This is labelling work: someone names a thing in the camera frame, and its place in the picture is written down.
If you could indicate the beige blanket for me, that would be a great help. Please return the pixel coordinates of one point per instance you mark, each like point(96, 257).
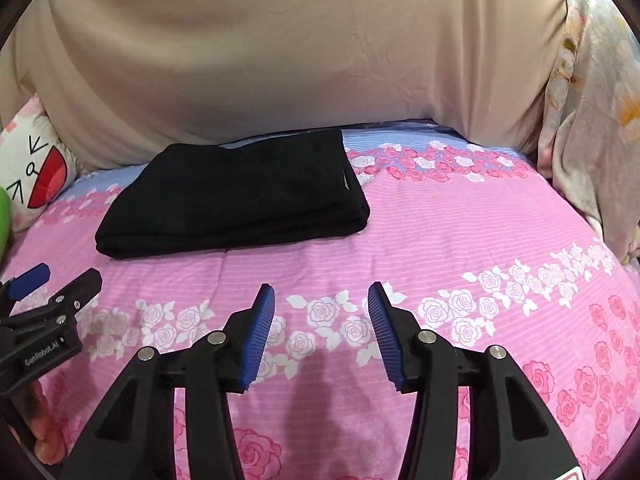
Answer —
point(300, 50)

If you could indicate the green plush toy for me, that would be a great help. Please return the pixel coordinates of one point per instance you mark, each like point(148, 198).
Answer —
point(4, 225)

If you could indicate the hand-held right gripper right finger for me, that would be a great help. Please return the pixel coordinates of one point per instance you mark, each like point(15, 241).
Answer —
point(387, 340)

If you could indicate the person's left hand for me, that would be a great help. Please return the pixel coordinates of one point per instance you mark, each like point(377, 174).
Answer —
point(45, 425)

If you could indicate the cartoon cat face pillow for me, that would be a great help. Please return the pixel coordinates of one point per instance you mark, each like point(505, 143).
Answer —
point(30, 170)

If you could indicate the black pants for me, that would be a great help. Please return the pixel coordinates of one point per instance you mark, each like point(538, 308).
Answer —
point(225, 200)

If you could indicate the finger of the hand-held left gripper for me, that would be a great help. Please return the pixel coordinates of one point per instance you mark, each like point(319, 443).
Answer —
point(30, 280)
point(80, 287)

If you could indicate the pink floral bedsheet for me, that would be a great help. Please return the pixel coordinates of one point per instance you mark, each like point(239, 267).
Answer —
point(450, 240)

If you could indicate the pale floral blanket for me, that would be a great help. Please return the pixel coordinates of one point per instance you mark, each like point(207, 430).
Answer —
point(590, 110)

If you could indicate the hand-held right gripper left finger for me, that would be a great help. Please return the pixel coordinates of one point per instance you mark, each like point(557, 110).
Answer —
point(257, 340)

